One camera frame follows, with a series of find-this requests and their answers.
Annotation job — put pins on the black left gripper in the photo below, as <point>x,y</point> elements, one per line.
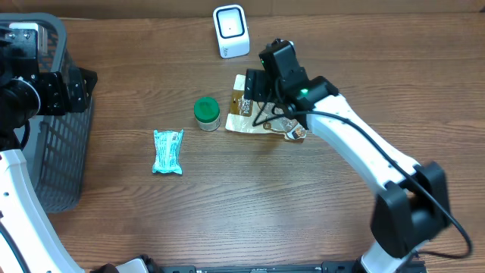
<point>64,104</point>

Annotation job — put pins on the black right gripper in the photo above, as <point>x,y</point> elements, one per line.
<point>258,86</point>

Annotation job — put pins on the brown white snack bag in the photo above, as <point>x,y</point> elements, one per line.
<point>243,112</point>

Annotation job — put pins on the green lid jar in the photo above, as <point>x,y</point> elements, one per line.
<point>207,113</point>

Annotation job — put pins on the mint green wipes packet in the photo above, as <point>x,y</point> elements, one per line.
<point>167,151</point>

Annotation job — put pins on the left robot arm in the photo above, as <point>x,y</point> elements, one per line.
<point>29,242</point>

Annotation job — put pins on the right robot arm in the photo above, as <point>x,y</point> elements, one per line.
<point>411,200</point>

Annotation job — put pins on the white barcode scanner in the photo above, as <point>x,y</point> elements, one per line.
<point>231,31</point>

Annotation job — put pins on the grey plastic mesh basket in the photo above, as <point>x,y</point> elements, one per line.
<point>53,145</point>

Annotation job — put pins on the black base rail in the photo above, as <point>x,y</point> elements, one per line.
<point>324,267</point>

